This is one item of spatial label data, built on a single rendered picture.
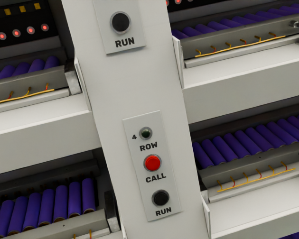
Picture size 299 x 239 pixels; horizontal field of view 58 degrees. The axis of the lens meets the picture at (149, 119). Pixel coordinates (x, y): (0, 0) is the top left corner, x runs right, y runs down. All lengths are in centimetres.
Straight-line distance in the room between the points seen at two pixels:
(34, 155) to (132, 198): 11
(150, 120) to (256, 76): 13
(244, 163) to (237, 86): 15
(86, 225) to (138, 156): 13
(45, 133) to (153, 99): 11
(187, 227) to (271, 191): 14
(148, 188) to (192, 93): 11
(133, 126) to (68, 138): 7
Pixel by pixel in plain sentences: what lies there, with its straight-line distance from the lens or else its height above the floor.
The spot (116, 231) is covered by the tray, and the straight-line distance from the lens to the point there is 39.
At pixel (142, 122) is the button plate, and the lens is 28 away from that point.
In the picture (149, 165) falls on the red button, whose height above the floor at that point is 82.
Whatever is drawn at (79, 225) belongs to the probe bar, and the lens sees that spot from 38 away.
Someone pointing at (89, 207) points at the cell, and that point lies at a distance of 40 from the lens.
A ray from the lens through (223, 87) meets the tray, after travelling 30.
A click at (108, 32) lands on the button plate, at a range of 27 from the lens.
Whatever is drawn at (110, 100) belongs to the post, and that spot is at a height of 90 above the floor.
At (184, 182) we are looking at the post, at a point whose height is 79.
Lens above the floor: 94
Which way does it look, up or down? 15 degrees down
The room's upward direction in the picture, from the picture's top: 12 degrees counter-clockwise
